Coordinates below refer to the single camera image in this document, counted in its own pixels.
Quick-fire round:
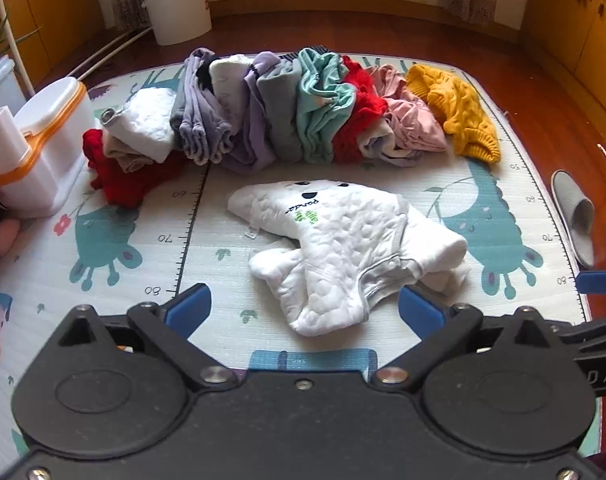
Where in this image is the grey garment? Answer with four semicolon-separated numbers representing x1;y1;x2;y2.
256;58;303;162

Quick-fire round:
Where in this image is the dark red garment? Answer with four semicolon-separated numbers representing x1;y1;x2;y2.
83;129;187;209

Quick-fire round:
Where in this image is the grey slipper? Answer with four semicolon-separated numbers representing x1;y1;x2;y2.
551;170;596;269

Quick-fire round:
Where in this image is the white folded garment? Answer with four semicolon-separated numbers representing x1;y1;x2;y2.
100;88;175;172

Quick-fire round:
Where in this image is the cream lilac garment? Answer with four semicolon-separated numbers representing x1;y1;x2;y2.
356;118;423;168

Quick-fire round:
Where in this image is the teal green garment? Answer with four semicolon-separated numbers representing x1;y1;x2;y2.
295;48;356;164

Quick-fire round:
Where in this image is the pink garment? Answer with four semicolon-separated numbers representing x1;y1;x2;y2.
366;64;446;153

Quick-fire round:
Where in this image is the yellow knit sweater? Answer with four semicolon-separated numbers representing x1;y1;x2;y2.
406;64;501;165

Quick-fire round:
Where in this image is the purple garment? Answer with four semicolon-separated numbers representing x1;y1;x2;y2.
223;51;280;174

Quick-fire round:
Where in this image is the white quilted baby garment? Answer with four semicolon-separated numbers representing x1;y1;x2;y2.
227;180;469;337

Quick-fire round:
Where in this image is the white orange storage box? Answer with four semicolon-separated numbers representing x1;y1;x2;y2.
0;77;95;219

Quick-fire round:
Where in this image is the red garment in pile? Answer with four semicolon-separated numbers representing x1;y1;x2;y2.
332;55;388;164

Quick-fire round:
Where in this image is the cartoon foam play mat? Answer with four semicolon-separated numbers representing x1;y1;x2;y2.
0;54;604;461

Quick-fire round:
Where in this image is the lavender ribbed garment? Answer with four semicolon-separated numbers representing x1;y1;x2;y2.
169;48;233;166

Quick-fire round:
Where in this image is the wooden cabinet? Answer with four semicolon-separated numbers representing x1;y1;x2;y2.
522;0;606;111

